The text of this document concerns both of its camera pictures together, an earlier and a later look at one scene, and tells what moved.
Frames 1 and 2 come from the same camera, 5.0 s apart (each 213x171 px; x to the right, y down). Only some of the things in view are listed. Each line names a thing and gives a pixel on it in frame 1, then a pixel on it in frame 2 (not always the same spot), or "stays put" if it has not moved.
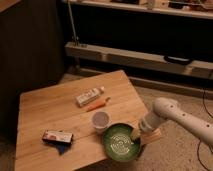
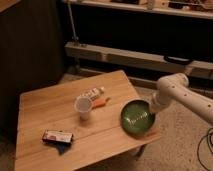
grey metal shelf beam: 138,59 stays put
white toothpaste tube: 89,96 stays put
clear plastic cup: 100,121 -> 83,105
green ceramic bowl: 118,144 -> 137,117
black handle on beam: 176,60 stays put
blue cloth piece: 62,147 stays put
